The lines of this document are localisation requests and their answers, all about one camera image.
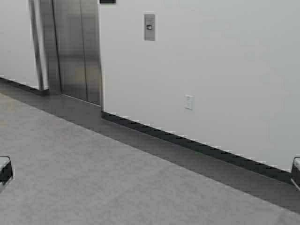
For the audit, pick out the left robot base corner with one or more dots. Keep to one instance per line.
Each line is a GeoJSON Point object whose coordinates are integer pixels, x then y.
{"type": "Point", "coordinates": [6, 169]}

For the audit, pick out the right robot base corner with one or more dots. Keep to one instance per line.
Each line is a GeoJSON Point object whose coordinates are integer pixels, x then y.
{"type": "Point", "coordinates": [295, 172]}

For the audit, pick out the metal elevator call panel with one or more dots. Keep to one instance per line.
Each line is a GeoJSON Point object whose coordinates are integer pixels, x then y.
{"type": "Point", "coordinates": [149, 27]}

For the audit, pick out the stainless steel elevator door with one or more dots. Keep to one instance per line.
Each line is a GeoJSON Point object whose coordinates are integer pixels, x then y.
{"type": "Point", "coordinates": [66, 43]}

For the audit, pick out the black floor indicator sign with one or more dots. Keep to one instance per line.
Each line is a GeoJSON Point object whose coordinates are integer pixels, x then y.
{"type": "Point", "coordinates": [107, 1]}

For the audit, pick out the white wall outlet plate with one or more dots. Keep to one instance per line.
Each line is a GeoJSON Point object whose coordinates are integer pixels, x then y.
{"type": "Point", "coordinates": [188, 102]}

